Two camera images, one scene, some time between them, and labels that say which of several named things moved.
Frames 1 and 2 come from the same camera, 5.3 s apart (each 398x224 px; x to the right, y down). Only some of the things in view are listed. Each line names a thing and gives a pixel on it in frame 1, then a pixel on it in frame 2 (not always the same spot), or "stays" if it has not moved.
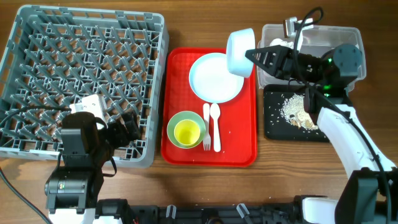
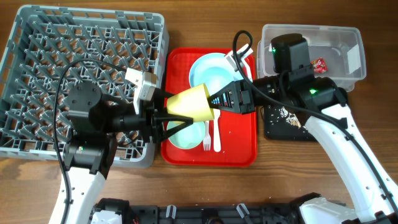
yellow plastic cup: x=187 y=132 -> x=192 y=102
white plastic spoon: x=215 y=110 stays
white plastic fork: x=207 y=137 stays
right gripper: x=282 y=63 -> x=238 y=106
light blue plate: x=211 y=81 stays
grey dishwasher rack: x=55 y=56 stays
